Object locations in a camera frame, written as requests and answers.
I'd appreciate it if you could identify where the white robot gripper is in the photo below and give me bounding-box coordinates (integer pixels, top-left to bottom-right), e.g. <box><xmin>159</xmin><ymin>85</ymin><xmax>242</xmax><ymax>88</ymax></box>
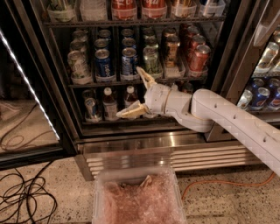
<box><xmin>116</xmin><ymin>66</ymin><xmax>171</xmax><ymax>118</ymax></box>

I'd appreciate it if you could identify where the blue pepsi can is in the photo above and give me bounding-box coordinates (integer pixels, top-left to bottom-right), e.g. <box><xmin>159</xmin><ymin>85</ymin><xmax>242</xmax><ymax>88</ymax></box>
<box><xmin>94</xmin><ymin>49</ymin><xmax>114</xmax><ymax>78</ymax></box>
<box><xmin>122</xmin><ymin>47</ymin><xmax>138</xmax><ymax>75</ymax></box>

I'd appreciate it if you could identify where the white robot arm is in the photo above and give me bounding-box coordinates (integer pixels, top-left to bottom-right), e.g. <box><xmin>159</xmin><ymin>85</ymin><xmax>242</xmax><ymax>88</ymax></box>
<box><xmin>116</xmin><ymin>66</ymin><xmax>280</xmax><ymax>176</ymax></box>

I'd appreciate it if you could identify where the brown drink bottle middle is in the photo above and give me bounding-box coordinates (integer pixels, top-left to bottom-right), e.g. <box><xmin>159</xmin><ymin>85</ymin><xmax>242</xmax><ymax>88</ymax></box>
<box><xmin>124</xmin><ymin>86</ymin><xmax>138</xmax><ymax>108</ymax></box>

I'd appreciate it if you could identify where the brown drink bottle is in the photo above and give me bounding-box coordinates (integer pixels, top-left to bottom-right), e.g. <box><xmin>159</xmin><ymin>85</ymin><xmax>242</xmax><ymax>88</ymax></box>
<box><xmin>102</xmin><ymin>87</ymin><xmax>118</xmax><ymax>121</ymax></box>
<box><xmin>124</xmin><ymin>86</ymin><xmax>138</xmax><ymax>108</ymax></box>

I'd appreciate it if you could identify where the brown can bottom right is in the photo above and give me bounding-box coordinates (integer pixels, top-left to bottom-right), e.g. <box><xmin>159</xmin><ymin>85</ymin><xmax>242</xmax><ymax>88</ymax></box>
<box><xmin>182</xmin><ymin>82</ymin><xmax>193</xmax><ymax>94</ymax></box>

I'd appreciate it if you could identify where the blue pepsi can left front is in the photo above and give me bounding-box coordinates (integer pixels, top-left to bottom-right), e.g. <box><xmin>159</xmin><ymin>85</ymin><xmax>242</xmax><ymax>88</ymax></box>
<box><xmin>94</xmin><ymin>49</ymin><xmax>114</xmax><ymax>78</ymax></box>

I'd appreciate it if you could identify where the small blue can bottom shelf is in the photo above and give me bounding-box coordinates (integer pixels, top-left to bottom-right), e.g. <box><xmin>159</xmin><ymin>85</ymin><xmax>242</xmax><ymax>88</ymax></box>
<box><xmin>85</xmin><ymin>98</ymin><xmax>100</xmax><ymax>119</ymax></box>

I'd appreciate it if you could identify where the brown gold can front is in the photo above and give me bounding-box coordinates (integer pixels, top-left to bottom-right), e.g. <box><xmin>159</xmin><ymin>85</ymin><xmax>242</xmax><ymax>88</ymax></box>
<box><xmin>164</xmin><ymin>36</ymin><xmax>180</xmax><ymax>67</ymax></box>

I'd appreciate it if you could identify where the red can front right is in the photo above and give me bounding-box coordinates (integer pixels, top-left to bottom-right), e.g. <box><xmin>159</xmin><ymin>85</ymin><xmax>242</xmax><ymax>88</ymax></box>
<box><xmin>190</xmin><ymin>45</ymin><xmax>211</xmax><ymax>72</ymax></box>

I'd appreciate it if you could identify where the white green can front left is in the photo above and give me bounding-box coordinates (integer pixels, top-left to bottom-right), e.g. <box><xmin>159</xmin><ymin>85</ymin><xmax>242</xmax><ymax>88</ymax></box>
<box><xmin>67</xmin><ymin>51</ymin><xmax>90</xmax><ymax>79</ymax></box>

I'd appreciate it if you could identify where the steel fridge bottom grille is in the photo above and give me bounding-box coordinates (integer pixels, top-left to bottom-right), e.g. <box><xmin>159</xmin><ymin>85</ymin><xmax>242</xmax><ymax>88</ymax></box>
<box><xmin>75</xmin><ymin>134</ymin><xmax>260</xmax><ymax>181</ymax></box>

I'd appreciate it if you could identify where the right glass fridge door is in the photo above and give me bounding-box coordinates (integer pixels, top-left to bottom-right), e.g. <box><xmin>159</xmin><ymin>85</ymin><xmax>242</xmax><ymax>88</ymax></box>
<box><xmin>205</xmin><ymin>0</ymin><xmax>280</xmax><ymax>143</ymax></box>

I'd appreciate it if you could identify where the open glass fridge door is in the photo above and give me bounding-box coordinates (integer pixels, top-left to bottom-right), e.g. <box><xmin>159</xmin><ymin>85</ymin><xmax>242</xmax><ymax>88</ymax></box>
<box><xmin>0</xmin><ymin>0</ymin><xmax>77</xmax><ymax>170</ymax></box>

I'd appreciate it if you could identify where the clear water bottle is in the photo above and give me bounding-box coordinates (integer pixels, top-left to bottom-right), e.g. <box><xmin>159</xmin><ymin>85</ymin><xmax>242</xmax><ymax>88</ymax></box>
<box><xmin>171</xmin><ymin>84</ymin><xmax>179</xmax><ymax>91</ymax></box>

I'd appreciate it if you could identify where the brown drink bottle left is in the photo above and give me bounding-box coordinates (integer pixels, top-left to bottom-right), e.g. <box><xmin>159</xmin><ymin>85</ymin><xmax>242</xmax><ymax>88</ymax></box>
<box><xmin>102</xmin><ymin>87</ymin><xmax>118</xmax><ymax>121</ymax></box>

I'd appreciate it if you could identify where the red coca-cola bottle right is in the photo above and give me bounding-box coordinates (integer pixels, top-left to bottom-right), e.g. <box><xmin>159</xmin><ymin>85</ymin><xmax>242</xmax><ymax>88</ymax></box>
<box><xmin>142</xmin><ymin>0</ymin><xmax>167</xmax><ymax>19</ymax></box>

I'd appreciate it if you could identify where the red coca-cola bottle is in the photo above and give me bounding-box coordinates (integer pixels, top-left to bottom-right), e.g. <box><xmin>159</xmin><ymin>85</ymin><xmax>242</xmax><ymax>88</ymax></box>
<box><xmin>142</xmin><ymin>0</ymin><xmax>167</xmax><ymax>19</ymax></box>
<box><xmin>111</xmin><ymin>0</ymin><xmax>137</xmax><ymax>20</ymax></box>

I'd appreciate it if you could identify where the red coca-cola bottle left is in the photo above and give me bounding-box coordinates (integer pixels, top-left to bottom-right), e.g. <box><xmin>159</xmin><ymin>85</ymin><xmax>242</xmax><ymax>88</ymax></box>
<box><xmin>111</xmin><ymin>0</ymin><xmax>137</xmax><ymax>20</ymax></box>

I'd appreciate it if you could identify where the clear plastic bin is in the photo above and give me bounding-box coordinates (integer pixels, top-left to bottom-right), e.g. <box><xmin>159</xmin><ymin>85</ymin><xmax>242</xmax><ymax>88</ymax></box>
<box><xmin>92</xmin><ymin>166</ymin><xmax>187</xmax><ymax>224</ymax></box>

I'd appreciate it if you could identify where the orange cable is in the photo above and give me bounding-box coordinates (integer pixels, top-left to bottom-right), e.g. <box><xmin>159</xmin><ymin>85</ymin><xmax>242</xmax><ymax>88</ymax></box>
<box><xmin>181</xmin><ymin>171</ymin><xmax>277</xmax><ymax>201</ymax></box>

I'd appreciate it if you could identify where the black cable bundle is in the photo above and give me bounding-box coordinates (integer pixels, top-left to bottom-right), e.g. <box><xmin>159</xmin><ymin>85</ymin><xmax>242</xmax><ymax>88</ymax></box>
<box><xmin>0</xmin><ymin>160</ymin><xmax>59</xmax><ymax>224</ymax></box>

